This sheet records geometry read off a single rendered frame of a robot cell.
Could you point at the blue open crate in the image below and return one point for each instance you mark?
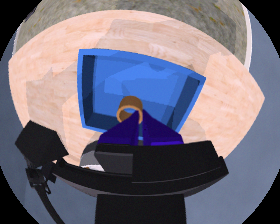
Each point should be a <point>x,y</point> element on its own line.
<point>168,94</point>

